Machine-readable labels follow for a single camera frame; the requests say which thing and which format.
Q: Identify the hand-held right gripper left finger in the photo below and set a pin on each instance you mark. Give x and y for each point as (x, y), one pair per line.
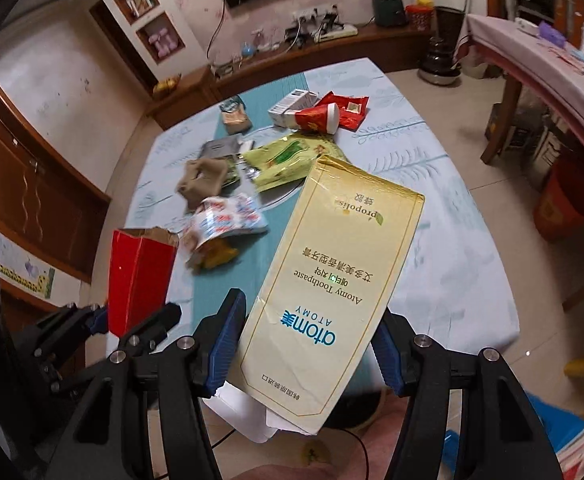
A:
(222, 345)

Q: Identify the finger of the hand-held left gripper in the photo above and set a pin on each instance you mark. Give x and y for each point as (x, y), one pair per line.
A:
(94, 319)
(154, 327)

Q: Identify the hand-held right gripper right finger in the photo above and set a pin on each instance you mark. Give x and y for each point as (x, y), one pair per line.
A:
(389, 355)

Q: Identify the red carton box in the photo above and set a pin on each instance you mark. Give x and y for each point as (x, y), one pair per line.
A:
(137, 280)

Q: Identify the yellow toothpaste box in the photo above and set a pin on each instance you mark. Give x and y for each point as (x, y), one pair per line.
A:
(332, 270)

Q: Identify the red paper cup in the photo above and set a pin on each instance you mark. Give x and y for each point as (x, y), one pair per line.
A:
(317, 119)

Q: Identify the red wrapper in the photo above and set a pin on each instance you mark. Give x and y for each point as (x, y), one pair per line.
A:
(351, 110)

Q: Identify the brown crumpled paper bag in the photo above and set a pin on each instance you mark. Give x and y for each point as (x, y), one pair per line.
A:
(202, 177)

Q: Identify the brown wooden cabinet door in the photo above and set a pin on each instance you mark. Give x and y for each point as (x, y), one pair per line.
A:
(27, 175)

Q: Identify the teal white printed tablecloth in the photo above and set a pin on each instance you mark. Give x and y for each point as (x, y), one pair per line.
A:
(421, 170)

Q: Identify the grey foil pouch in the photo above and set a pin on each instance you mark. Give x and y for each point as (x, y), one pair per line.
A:
(219, 147)

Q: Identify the green packet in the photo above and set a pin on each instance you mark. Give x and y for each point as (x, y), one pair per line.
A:
(282, 160)

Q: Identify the brown snack packet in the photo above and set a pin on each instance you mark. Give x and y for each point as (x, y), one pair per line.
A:
(234, 116)

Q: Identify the orange bucket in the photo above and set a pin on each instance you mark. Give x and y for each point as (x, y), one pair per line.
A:
(566, 200)

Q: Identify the yellow bag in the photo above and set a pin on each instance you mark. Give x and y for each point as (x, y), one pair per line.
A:
(167, 86)

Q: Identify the white small box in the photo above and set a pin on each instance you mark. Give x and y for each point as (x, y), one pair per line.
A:
(289, 107)

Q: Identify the blue round bottle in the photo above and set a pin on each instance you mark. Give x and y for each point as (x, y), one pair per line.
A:
(246, 51)

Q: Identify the low wooden cabinet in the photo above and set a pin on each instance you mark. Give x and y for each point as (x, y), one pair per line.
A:
(381, 45)

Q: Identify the white set-top box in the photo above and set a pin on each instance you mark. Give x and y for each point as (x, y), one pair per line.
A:
(336, 32)

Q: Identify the table with pink cloth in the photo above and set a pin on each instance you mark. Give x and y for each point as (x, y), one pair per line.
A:
(531, 60)

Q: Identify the dark tall bin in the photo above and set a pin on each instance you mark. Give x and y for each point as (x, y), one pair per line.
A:
(449, 25)

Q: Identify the red canister yellow lid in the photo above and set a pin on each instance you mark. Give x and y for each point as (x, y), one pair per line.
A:
(419, 16)

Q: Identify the dark green appliance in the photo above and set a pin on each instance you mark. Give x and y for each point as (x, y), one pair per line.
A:
(389, 10)

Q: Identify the purple box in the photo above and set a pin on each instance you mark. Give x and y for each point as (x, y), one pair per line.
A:
(551, 34)

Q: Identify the cartoon wall sticker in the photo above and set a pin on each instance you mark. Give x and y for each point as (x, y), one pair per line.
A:
(22, 270)

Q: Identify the white wall shelf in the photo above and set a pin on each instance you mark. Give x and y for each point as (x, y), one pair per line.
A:
(122, 10)

